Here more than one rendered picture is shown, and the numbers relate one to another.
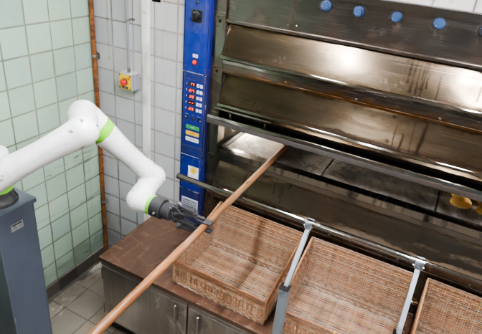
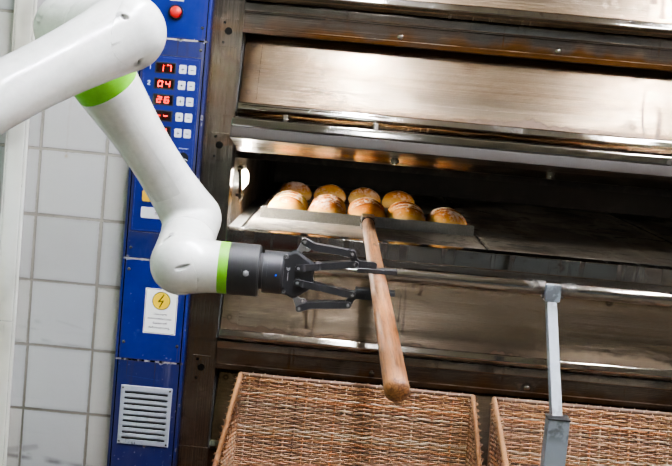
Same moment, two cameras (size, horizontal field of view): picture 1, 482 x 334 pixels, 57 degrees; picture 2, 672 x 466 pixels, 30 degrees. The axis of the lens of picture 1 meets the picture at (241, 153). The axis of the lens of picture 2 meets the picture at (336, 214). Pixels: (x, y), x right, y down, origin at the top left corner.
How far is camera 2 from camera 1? 1.43 m
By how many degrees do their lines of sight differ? 32
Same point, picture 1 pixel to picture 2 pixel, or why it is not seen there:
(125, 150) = (158, 129)
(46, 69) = not seen: outside the picture
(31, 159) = (34, 77)
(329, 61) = not seen: outside the picture
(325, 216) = (517, 337)
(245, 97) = (305, 83)
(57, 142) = (94, 40)
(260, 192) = (350, 319)
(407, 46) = not seen: outside the picture
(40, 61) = not seen: outside the picture
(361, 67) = not seen: outside the picture
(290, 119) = (421, 115)
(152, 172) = (203, 196)
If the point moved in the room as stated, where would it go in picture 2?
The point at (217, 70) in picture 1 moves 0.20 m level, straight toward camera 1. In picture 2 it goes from (231, 29) to (268, 29)
